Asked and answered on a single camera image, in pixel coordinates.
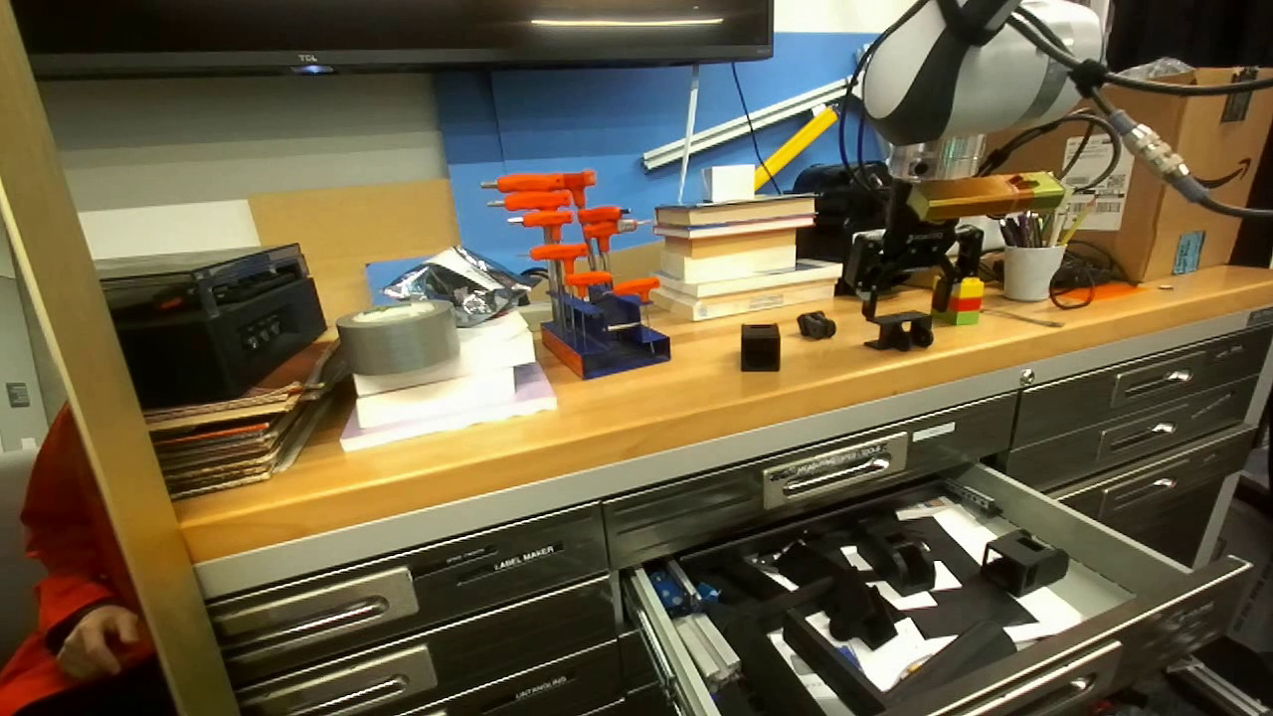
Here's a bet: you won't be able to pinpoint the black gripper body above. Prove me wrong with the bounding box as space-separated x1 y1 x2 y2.
839 224 981 293

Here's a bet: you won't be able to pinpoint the black bracket part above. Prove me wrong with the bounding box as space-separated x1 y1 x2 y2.
869 309 933 350

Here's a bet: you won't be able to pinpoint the black cube part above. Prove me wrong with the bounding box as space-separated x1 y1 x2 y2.
739 321 778 372

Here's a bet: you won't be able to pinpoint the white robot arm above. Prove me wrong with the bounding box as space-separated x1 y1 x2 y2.
843 0 1265 321

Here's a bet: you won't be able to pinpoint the open grey tool drawer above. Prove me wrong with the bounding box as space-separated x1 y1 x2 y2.
624 466 1250 716

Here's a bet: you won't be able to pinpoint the stacked toy blocks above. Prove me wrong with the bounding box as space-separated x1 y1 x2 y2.
945 275 985 327

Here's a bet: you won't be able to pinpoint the black label printer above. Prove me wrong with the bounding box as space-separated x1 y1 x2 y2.
795 165 888 258

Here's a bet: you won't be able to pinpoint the white pen cup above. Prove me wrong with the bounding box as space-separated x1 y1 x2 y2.
1002 211 1064 301

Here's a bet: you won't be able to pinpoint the stack of books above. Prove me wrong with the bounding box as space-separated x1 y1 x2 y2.
657 194 839 321

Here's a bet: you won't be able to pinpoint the cardboard box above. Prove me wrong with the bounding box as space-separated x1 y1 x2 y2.
1076 69 1273 283

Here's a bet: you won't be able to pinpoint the orange hex key set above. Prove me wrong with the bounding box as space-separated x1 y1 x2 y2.
488 170 672 378

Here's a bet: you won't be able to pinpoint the white paper stack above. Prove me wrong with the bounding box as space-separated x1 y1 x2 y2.
340 315 558 455

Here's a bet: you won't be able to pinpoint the black equipment case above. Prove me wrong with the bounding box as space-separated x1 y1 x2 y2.
94 243 324 406

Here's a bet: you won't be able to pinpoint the black monitor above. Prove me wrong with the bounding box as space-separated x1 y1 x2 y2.
7 0 775 76

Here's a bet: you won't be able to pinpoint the person in red jacket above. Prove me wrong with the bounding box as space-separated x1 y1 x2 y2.
0 409 175 716

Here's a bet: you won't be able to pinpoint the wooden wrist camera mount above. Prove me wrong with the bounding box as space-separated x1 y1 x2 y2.
908 170 1064 224

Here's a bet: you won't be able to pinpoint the black cable loop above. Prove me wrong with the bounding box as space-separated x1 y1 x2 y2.
1047 235 1131 315

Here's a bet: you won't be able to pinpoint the grey duct tape roll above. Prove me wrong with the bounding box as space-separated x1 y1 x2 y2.
338 301 458 373

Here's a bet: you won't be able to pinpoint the wooden post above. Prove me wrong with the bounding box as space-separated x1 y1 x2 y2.
0 4 237 716

